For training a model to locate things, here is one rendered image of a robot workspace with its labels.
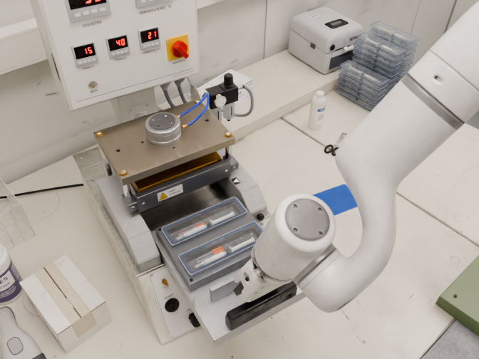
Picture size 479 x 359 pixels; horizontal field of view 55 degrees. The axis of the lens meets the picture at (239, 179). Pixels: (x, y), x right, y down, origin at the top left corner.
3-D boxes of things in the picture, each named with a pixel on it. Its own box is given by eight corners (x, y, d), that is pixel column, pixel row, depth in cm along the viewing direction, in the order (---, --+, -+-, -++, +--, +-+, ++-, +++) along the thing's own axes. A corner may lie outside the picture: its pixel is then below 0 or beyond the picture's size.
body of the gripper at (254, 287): (261, 293, 70) (246, 310, 79) (315, 265, 73) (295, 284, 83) (238, 251, 72) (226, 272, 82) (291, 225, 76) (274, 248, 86)
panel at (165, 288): (169, 340, 106) (146, 273, 99) (276, 284, 117) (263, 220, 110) (172, 345, 104) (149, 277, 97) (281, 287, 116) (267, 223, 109)
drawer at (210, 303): (151, 243, 104) (147, 220, 99) (234, 206, 112) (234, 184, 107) (214, 350, 86) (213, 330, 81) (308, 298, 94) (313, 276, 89)
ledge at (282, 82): (158, 115, 170) (157, 105, 167) (313, 45, 210) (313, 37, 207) (208, 156, 154) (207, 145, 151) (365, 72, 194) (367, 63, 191)
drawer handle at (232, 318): (224, 323, 86) (224, 311, 83) (290, 287, 92) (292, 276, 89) (230, 331, 85) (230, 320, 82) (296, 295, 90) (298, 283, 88)
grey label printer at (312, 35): (285, 52, 196) (289, 13, 185) (320, 40, 205) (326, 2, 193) (324, 77, 182) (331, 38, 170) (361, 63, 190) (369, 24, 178)
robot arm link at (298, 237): (321, 262, 72) (281, 218, 74) (356, 229, 60) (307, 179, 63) (284, 295, 68) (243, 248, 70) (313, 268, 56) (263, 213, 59)
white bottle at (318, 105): (305, 128, 166) (310, 94, 156) (311, 121, 169) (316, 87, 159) (318, 132, 164) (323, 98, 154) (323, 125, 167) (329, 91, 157)
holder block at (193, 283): (156, 236, 101) (155, 228, 99) (235, 201, 108) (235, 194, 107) (190, 291, 91) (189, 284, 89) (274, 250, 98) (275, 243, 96)
